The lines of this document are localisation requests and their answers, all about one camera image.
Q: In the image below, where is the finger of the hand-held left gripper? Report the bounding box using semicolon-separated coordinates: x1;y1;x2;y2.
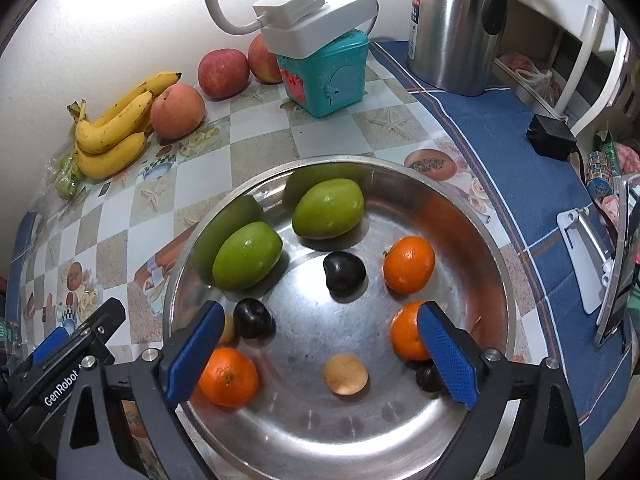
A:
65;297;126;361
30;326;71;368

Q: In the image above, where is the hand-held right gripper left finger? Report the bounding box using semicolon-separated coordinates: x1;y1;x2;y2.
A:
57;300;226;480

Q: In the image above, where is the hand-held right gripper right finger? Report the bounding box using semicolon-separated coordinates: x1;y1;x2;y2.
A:
416;301;586;480

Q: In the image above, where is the round dark plum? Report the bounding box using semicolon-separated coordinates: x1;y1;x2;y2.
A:
232;298;274;339
415;360;448;394

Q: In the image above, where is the brown round fruit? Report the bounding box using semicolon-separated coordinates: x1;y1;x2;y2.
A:
217;312;237;347
323;354;369;397

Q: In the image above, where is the orange mandarin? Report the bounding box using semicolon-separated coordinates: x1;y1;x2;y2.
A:
382;236;436;295
389;301;432;362
197;346;261;408

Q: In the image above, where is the green mango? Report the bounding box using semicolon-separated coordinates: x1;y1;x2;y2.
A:
291;178;366;240
212;221;284;291

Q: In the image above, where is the stainless steel basin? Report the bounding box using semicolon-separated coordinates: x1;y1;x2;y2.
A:
162;156;517;480

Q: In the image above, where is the heart-shaped dark plum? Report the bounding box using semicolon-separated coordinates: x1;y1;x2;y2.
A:
322;251;367;297

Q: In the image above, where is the yellow banana bunch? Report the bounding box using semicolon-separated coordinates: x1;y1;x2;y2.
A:
67;71;183;181

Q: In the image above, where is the white metal stand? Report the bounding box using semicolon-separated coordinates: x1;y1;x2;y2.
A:
556;207;616;313

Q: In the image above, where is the red apple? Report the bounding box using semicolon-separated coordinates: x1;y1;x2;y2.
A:
150;84;206;141
197;48;250;100
247;34;283;85

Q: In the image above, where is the checkered printed tablecloth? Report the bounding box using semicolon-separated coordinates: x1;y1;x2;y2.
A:
10;37;640;461

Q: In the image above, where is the black power adapter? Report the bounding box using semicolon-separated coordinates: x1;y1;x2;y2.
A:
525;114;578;161

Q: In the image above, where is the colourful printed carton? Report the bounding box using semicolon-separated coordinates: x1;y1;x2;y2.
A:
582;130;623;201

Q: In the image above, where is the plastic bag with red contents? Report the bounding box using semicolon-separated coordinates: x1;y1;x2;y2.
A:
500;52;563;108

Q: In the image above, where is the teal plastic box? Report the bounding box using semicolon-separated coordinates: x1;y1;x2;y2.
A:
276;30;371;118

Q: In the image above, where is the stainless steel kettle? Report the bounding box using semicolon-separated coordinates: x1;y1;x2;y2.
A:
405;0;516;97

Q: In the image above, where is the white power strip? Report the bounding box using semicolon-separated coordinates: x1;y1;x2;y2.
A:
252;0;378;57

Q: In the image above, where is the white shelf rack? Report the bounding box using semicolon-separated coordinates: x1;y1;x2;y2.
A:
492;0;636;136

